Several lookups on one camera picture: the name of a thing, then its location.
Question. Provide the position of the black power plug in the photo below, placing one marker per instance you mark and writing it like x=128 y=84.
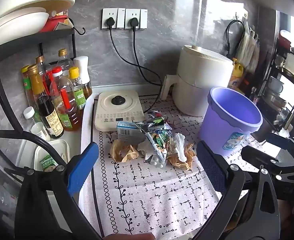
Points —
x=134 y=23
x=111 y=22

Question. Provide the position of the silver foil snack wrapper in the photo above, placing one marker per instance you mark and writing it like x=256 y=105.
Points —
x=157 y=135

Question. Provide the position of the steel faucet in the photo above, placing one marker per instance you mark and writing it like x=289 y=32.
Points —
x=254 y=96

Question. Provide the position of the white paper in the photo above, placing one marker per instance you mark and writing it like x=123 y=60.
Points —
x=144 y=150

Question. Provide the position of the small white cap bottle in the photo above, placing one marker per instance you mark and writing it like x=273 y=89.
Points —
x=39 y=130
x=29 y=112

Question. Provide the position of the torn red paper piece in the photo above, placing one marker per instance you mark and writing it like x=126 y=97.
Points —
x=157 y=114

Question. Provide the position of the cream induction cooker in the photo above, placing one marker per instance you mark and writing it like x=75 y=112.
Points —
x=112 y=120

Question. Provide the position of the purple plastic bucket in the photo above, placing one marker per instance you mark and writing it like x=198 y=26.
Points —
x=227 y=127

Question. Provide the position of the hanging cloth bags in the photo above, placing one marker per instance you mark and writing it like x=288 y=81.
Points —
x=249 y=50

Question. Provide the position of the white air fryer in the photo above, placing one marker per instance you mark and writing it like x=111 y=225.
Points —
x=199 y=80

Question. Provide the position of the printed snack packet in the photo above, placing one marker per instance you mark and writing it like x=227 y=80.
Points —
x=64 y=18

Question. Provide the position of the white wall socket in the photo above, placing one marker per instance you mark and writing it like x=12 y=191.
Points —
x=142 y=17
x=107 y=12

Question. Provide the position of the white lidded tub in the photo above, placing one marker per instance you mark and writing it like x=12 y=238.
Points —
x=52 y=152

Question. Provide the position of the yellow cap sauce bottle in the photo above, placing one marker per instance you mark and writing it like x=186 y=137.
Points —
x=27 y=85

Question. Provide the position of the yellow detergent bottle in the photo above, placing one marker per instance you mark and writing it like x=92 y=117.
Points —
x=237 y=77

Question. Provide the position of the brown paper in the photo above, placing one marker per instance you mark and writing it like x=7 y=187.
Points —
x=119 y=152
x=184 y=163

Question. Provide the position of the dark sauce bottle gold cap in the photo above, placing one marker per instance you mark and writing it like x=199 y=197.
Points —
x=49 y=115

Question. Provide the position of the gold cap clear bottle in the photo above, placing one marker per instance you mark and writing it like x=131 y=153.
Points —
x=42 y=65
x=63 y=60

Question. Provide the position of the red plastic container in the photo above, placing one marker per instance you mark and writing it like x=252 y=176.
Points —
x=52 y=25

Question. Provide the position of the shallow white bowl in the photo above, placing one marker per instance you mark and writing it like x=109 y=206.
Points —
x=19 y=22

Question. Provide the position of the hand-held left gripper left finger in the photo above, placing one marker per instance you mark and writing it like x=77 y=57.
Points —
x=83 y=170

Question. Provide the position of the yellow cap green label bottle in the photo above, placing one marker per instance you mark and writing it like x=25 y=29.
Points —
x=78 y=95

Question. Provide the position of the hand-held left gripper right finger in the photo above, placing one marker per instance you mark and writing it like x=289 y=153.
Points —
x=210 y=165

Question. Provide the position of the white plastic tray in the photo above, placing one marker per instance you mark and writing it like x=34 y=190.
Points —
x=72 y=135

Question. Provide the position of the white top oil dispenser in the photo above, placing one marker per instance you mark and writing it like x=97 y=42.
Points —
x=83 y=67

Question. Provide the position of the white black patterned table mat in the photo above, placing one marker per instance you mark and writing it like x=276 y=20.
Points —
x=149 y=192

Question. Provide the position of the red bowl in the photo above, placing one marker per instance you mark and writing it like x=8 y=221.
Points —
x=285 y=38

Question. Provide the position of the red cap oil bottle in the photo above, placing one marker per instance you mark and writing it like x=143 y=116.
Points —
x=67 y=100

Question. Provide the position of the blue white carton box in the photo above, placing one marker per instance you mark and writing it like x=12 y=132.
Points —
x=127 y=130

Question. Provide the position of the black corner rack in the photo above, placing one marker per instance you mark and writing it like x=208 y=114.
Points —
x=37 y=40

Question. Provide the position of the white tissue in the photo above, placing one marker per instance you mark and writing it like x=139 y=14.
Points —
x=180 y=145

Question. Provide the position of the pill blister pack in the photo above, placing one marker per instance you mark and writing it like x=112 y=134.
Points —
x=157 y=162

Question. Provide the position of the white wall hook rail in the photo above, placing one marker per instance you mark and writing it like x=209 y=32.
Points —
x=242 y=15

